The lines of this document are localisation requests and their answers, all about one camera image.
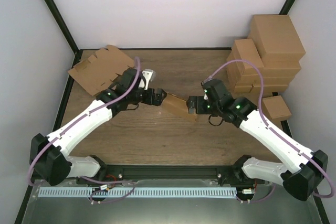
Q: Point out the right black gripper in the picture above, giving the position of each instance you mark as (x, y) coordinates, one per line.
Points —
(192, 100)

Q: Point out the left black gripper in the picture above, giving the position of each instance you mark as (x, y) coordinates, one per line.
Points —
(158, 99)

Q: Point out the cardboard box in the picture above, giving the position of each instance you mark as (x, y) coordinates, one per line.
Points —
(178, 107)

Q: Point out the stack of cardboard blanks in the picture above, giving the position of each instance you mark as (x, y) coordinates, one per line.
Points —
(98, 71)

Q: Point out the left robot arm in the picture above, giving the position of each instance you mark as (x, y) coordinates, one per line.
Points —
(50, 155)

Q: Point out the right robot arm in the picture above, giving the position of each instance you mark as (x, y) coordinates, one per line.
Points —
(300, 170)

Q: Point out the medium lower folded box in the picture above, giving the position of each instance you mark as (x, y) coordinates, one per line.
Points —
(240, 75)

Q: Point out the medium folded box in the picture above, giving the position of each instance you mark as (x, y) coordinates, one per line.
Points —
(236, 87)
(240, 75)
(245, 49)

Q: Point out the medium bottom folded box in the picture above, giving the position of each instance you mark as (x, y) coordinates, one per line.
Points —
(236, 87)

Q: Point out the medium top folded box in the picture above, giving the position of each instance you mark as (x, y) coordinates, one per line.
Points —
(245, 49)

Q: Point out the large folded box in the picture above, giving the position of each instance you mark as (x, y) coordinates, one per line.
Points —
(276, 38)
(277, 81)
(281, 68)
(269, 88)

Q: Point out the small folded box right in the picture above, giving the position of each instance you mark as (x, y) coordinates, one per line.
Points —
(275, 109)

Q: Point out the large bottom folded box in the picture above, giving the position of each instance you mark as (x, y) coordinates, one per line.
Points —
(269, 88)

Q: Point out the large top folded box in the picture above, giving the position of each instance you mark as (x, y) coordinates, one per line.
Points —
(276, 38)

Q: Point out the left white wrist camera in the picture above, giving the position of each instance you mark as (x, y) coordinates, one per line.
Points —
(148, 75)

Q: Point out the black aluminium frame rail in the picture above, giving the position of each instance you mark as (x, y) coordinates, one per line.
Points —
(168, 170)

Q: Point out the light blue slotted cable duct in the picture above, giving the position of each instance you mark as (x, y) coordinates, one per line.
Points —
(141, 192)

